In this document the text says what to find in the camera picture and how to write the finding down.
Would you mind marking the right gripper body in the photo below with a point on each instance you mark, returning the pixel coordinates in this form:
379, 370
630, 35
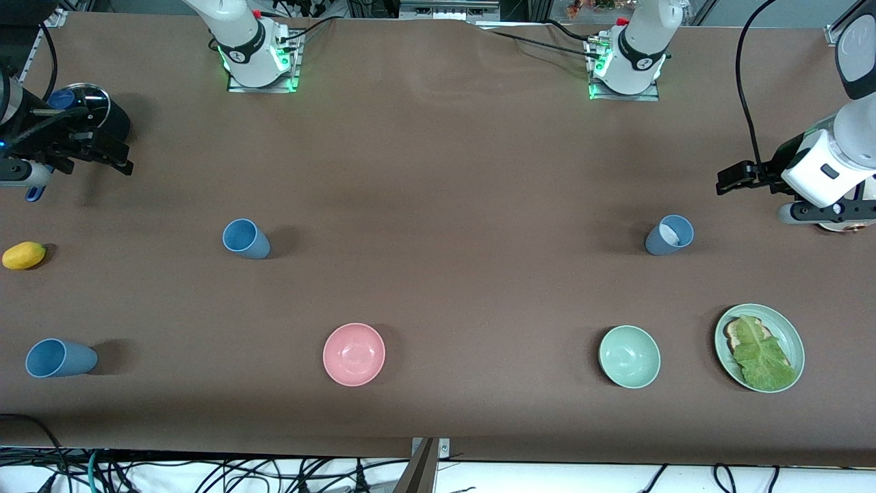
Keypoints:
42, 137

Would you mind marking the blue plastic cup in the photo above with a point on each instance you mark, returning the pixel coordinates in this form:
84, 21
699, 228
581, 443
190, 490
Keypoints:
65, 359
248, 241
660, 241

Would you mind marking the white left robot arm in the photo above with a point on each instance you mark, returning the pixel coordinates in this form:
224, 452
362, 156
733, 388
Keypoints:
643, 41

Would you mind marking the glass lid blue knob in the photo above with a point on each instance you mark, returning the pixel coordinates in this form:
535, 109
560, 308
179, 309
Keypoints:
85, 103

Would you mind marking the cream toaster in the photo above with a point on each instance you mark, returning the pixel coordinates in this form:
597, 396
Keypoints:
838, 229

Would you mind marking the yellow lemon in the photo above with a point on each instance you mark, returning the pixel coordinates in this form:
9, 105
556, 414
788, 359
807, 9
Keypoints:
24, 255

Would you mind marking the toasted bread slice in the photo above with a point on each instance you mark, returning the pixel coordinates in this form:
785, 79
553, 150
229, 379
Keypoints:
733, 335

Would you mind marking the mint green plate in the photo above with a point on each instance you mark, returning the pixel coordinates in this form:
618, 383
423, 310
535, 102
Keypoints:
790, 342

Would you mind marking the green lettuce leaf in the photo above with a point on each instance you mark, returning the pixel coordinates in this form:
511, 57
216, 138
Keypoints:
763, 356

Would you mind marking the mint green bowl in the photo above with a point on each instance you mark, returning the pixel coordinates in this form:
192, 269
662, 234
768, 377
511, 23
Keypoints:
629, 357

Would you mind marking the pink bowl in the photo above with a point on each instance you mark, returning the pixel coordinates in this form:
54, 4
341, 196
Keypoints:
354, 355

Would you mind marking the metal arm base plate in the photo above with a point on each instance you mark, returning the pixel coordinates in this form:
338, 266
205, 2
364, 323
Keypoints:
649, 95
236, 86

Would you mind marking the aluminium frame rail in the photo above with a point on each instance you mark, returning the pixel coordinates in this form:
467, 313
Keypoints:
448, 8

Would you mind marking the metal table clamp bracket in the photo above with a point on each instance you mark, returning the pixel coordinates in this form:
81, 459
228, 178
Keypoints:
443, 448

